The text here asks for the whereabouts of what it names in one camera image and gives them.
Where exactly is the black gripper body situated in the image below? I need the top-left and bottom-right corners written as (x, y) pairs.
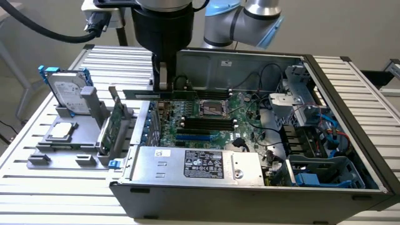
top-left (130, 6), bottom-right (196, 64)

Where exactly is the green RAM stick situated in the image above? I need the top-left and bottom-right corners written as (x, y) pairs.
top-left (121, 89), bottom-right (198, 102)

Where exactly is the black RAM slot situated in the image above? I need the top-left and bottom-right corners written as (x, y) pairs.
top-left (184, 116), bottom-right (233, 121)
top-left (182, 122), bottom-right (236, 128)
top-left (184, 119), bottom-right (234, 125)
top-left (181, 126), bottom-right (236, 132)

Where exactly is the blue expansion slot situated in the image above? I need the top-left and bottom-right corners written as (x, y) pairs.
top-left (176, 134), bottom-right (212, 142)

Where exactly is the CPU socket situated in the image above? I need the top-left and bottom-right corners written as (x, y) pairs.
top-left (198, 99), bottom-right (232, 117)

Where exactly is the green graphics card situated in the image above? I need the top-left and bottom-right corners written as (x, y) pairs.
top-left (98, 86), bottom-right (126, 156)

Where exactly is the green motherboard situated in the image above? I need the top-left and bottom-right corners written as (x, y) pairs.
top-left (149, 91), bottom-right (284, 157)

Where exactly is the silver CPU chip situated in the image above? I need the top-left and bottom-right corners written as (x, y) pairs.
top-left (50, 122), bottom-right (80, 139)

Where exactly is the silver power supply unit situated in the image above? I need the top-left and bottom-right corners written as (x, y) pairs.
top-left (128, 146), bottom-right (266, 188)

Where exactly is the grey parts rack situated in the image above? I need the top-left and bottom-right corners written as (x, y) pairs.
top-left (25, 86), bottom-right (141, 172)

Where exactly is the black open PC case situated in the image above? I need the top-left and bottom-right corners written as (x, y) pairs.
top-left (108, 47), bottom-right (398, 220)

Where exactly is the grey disk bay cage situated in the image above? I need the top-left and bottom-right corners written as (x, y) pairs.
top-left (284, 154), bottom-right (366, 188)

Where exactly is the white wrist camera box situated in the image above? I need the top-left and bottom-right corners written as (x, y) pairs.
top-left (80, 1), bottom-right (126, 29)

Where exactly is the hard disk with blue bracket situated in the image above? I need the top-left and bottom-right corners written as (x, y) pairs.
top-left (37, 66), bottom-right (94, 117)

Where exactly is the thin black wire loop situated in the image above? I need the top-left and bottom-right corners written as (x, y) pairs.
top-left (236, 62), bottom-right (285, 92)

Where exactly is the thick black camera cable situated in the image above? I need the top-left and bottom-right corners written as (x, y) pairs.
top-left (0, 0), bottom-right (112, 44)

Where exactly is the black plug with cable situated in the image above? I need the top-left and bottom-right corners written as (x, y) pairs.
top-left (230, 137), bottom-right (250, 152)

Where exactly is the silver metal drive bracket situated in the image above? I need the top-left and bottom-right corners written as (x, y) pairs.
top-left (268, 65), bottom-right (329, 128)

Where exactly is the blue wire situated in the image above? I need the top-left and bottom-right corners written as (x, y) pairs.
top-left (313, 112), bottom-right (340, 157)

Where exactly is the red wire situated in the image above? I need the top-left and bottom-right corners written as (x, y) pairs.
top-left (322, 127), bottom-right (350, 142)

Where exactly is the grey side table rail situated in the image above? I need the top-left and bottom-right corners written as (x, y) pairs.
top-left (378, 59), bottom-right (400, 97)

